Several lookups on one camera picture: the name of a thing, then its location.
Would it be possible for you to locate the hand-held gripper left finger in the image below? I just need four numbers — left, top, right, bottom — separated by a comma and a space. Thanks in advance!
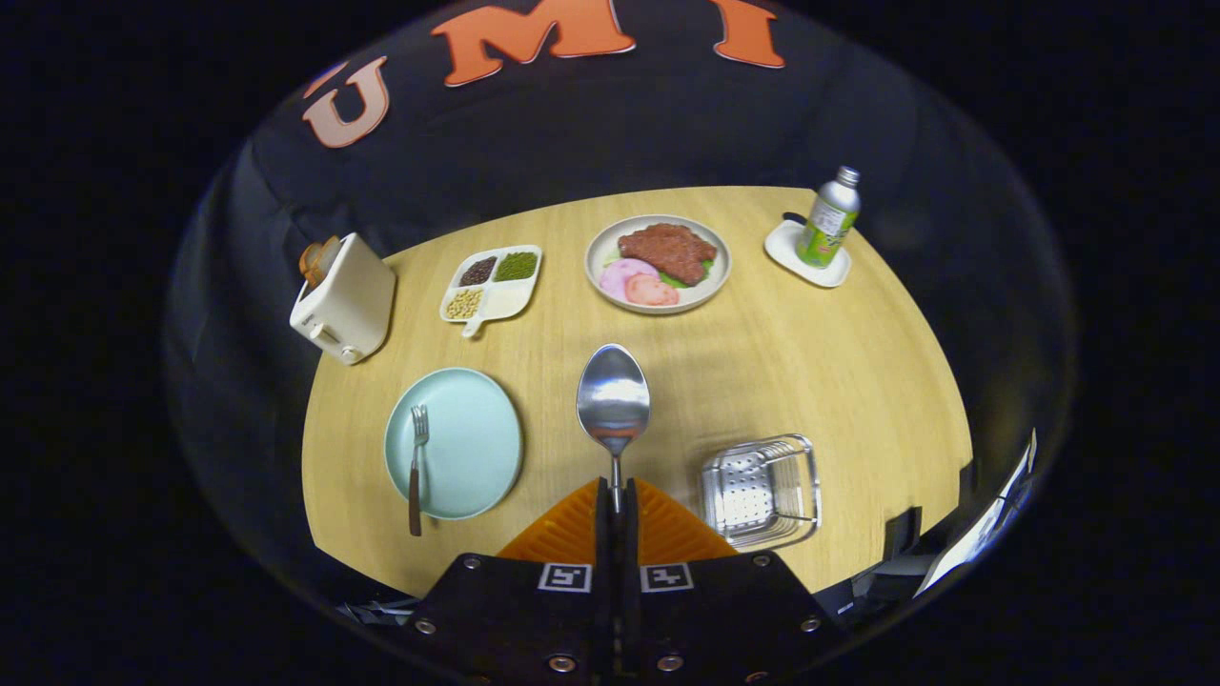
408, 476, 617, 686

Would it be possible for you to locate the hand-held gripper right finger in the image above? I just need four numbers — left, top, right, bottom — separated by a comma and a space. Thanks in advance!
623, 476, 847, 686

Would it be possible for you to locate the metal spoon with brown handle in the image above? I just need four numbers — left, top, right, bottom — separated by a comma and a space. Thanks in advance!
576, 343, 653, 515

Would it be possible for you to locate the metal fork with brown handle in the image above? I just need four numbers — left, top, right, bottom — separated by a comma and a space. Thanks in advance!
408, 404, 430, 537

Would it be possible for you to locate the perforated metal basket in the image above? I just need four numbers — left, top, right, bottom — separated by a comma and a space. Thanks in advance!
699, 434, 823, 552

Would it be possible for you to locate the light blue plate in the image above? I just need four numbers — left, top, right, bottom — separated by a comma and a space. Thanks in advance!
384, 368, 525, 521

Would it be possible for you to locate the reddish pink ham slice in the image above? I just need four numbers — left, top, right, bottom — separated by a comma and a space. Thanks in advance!
624, 273, 680, 307

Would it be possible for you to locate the white divided tray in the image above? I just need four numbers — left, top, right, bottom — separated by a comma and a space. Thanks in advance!
439, 245, 543, 339

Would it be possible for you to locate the green lettuce leaf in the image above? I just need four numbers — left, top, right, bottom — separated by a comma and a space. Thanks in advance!
662, 257, 716, 289

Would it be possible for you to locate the pale pink ham slice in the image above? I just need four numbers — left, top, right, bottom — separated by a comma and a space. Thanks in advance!
600, 257, 661, 304

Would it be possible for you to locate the grey food plate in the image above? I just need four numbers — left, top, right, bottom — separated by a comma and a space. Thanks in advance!
584, 214, 733, 315

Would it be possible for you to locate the brown steak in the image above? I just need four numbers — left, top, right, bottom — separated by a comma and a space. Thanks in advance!
618, 223, 718, 285

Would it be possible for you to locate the white square coaster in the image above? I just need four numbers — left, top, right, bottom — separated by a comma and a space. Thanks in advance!
764, 219, 852, 289

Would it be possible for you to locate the cream white toaster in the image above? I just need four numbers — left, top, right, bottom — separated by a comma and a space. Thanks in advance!
289, 232, 397, 367

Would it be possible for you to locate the silver bottle with green label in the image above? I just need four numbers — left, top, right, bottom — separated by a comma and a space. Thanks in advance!
797, 166, 862, 270

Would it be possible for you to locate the brown toast bread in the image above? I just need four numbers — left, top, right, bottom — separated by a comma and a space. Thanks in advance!
298, 236, 342, 290

